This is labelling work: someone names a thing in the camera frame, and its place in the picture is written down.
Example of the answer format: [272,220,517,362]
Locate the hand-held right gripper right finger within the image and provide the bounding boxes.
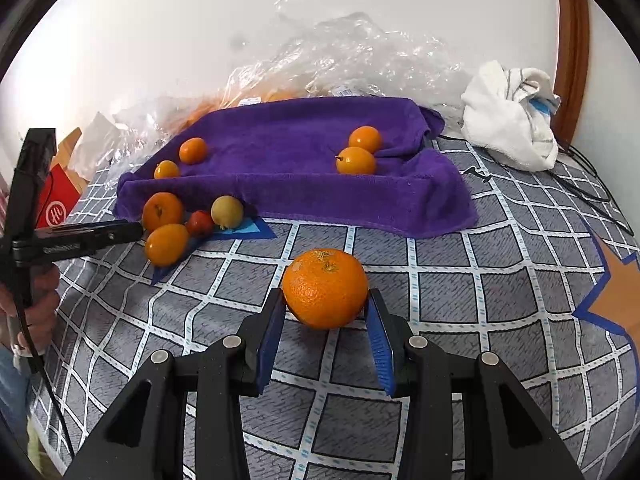
[364,288,586,480]

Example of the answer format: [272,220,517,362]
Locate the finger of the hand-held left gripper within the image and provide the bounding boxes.
[94,220,147,257]

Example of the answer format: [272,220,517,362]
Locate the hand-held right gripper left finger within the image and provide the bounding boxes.
[65,287,287,480]

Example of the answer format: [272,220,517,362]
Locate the large orange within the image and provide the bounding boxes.
[142,192,185,233]

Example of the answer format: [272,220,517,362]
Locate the red jujube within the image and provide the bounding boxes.
[186,210,216,237]

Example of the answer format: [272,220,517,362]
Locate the green jujube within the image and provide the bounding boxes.
[210,195,245,228]

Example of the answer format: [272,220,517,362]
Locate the purple towel covered tray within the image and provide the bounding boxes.
[114,96,480,238]

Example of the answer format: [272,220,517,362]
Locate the person's left hand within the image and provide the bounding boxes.
[0,261,62,358]

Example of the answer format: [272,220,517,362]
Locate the red paper bag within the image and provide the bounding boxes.
[35,162,84,229]

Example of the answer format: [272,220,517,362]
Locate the white plastic bag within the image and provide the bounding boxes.
[67,111,123,181]

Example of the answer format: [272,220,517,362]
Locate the grey checked tablecloth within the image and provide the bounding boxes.
[30,135,640,480]

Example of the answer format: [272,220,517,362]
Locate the small clear plastic bag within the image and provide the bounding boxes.
[111,92,231,171]

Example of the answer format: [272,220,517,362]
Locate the blue denim pants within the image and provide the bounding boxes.
[0,347,32,441]

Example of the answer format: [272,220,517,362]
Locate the green cloth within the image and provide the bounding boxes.
[25,410,67,477]

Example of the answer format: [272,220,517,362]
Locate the white crumpled cloth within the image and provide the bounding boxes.
[460,60,562,171]

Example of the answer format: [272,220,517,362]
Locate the large clear plastic bag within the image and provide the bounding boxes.
[220,0,481,126]

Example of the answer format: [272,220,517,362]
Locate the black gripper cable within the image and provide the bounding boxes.
[12,277,78,463]

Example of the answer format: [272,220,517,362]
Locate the brown wooden door frame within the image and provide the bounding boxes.
[552,0,592,149]

